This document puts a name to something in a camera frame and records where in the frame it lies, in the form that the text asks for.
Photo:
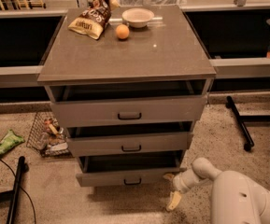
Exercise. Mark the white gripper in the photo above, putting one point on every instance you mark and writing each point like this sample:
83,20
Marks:
178,183

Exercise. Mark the grey bottom drawer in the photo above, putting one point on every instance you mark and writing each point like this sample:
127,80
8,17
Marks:
128,169

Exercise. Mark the grey drawer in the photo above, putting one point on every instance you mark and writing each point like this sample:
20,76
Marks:
129,103
128,169
131,138

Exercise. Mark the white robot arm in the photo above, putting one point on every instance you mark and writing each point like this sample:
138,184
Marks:
235,198

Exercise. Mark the grey middle drawer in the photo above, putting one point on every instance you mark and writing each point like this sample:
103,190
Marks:
131,138

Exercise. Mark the grey drawer cabinet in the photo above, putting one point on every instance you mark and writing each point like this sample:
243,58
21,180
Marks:
165,50

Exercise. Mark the grey top drawer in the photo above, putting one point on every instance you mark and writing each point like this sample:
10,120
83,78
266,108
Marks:
129,103

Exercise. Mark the black stand right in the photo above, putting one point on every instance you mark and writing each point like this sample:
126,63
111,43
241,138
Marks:
242,119

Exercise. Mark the black stand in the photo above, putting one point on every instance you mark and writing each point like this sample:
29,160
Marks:
242,119
12,196

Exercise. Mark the black stand left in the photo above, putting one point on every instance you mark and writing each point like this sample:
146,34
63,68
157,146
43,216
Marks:
12,196

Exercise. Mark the orange fruit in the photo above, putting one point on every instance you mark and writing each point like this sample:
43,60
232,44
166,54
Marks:
122,32

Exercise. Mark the green snack bag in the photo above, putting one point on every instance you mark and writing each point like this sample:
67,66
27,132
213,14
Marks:
9,141

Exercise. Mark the white bowl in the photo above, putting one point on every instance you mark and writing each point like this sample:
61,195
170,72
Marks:
137,17

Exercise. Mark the brown chip bag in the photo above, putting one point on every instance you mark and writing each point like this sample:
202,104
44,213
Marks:
94,20

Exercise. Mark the wire basket with items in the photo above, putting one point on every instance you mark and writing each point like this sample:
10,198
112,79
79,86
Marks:
47,137

